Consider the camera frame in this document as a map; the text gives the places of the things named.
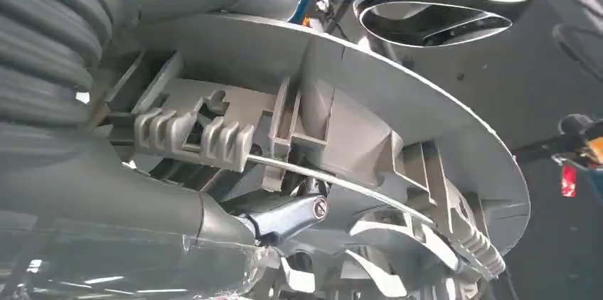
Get red tag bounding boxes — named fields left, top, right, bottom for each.
left=560, top=165, right=578, bottom=198

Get robot right arm ribbed sleeve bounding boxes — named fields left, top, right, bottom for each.
left=0, top=0, right=115, bottom=128

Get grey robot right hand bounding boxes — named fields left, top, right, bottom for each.
left=0, top=0, right=329, bottom=300

